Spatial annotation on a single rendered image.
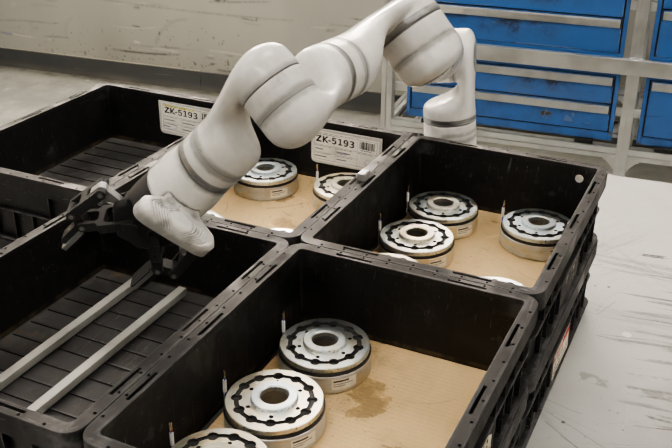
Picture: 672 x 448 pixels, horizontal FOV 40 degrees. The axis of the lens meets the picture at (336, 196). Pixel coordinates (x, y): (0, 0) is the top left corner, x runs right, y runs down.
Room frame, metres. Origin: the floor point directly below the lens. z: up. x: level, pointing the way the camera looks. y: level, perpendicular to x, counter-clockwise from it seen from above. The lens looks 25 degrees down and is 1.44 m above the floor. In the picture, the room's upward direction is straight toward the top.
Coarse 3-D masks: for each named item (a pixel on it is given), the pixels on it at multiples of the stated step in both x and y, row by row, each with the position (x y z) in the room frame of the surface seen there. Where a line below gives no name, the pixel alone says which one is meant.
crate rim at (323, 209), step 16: (352, 128) 1.36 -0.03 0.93; (368, 128) 1.35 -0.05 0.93; (400, 144) 1.28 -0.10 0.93; (384, 160) 1.22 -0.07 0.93; (128, 176) 1.16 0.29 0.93; (336, 192) 1.11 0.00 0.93; (320, 208) 1.06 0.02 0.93; (224, 224) 1.01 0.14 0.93; (240, 224) 1.01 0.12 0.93; (304, 224) 1.01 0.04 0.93; (288, 240) 0.98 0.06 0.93
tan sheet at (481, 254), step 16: (480, 224) 1.22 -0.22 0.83; (496, 224) 1.22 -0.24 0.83; (464, 240) 1.16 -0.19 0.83; (480, 240) 1.16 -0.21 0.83; (496, 240) 1.16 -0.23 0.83; (464, 256) 1.12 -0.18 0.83; (480, 256) 1.12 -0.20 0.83; (496, 256) 1.12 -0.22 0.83; (512, 256) 1.12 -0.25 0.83; (464, 272) 1.07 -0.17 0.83; (480, 272) 1.07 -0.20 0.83; (496, 272) 1.07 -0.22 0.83; (512, 272) 1.07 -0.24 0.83; (528, 272) 1.07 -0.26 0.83
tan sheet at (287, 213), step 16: (304, 176) 1.39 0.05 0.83; (304, 192) 1.33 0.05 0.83; (224, 208) 1.26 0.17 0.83; (240, 208) 1.27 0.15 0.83; (256, 208) 1.27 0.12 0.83; (272, 208) 1.27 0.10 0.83; (288, 208) 1.27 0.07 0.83; (304, 208) 1.27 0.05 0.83; (256, 224) 1.21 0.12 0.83; (272, 224) 1.21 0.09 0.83; (288, 224) 1.21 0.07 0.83
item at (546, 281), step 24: (408, 144) 1.28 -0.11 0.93; (456, 144) 1.29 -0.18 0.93; (384, 168) 1.19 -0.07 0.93; (576, 168) 1.21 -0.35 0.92; (600, 168) 1.20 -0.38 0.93; (360, 192) 1.11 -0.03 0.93; (600, 192) 1.14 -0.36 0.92; (336, 216) 1.04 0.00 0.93; (576, 216) 1.05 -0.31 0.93; (312, 240) 0.97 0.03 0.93; (576, 240) 1.00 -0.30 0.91; (408, 264) 0.91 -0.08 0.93; (552, 264) 0.94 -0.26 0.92; (504, 288) 0.86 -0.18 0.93; (528, 288) 0.86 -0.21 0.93; (552, 288) 0.89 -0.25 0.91
